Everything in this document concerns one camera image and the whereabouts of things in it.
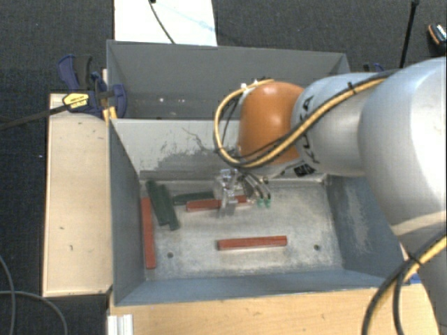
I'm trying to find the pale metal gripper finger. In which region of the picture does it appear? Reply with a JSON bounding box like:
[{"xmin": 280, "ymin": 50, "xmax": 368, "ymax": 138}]
[
  {"xmin": 226, "ymin": 188, "xmax": 240, "ymax": 217},
  {"xmin": 216, "ymin": 187, "xmax": 228, "ymax": 219}
]

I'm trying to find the red-brown flat block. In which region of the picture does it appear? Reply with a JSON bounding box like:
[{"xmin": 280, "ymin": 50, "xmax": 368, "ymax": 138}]
[
  {"xmin": 217, "ymin": 235, "xmax": 288, "ymax": 252},
  {"xmin": 140, "ymin": 197, "xmax": 158, "ymax": 270},
  {"xmin": 185, "ymin": 195, "xmax": 249, "ymax": 213}
]

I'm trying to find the dark green flat block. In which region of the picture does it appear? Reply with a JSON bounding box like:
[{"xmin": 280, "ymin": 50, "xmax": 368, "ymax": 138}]
[
  {"xmin": 159, "ymin": 184, "xmax": 181, "ymax": 232},
  {"xmin": 145, "ymin": 179, "xmax": 172, "ymax": 228}
]

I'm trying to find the grey metal bin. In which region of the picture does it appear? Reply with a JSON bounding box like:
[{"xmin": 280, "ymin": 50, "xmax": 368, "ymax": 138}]
[{"xmin": 105, "ymin": 39, "xmax": 410, "ymax": 307}]

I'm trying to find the pale wood flat board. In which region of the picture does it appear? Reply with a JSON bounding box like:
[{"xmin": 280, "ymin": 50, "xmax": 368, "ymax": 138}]
[{"xmin": 41, "ymin": 92, "xmax": 113, "ymax": 298}]

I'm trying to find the black cylinder on white bracket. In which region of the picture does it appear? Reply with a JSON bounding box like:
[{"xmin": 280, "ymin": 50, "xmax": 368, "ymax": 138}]
[{"xmin": 279, "ymin": 162, "xmax": 317, "ymax": 179}]

